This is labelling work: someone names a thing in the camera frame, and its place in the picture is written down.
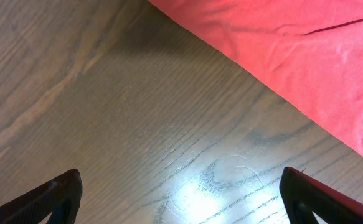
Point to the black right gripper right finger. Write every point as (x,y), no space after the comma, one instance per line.
(305,198)

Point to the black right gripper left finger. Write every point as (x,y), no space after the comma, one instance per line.
(59,199)

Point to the red t-shirt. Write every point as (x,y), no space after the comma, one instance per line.
(310,52)

